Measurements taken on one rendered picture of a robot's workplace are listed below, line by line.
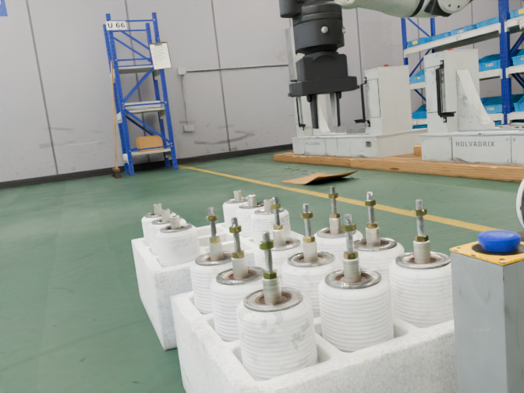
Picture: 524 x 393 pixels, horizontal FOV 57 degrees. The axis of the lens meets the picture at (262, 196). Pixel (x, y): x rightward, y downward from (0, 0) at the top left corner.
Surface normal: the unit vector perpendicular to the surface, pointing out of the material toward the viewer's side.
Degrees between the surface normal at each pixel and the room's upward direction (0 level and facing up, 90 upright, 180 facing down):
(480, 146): 90
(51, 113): 90
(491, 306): 90
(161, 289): 90
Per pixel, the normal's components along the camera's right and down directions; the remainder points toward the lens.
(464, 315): -0.92, 0.16
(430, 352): 0.38, 0.10
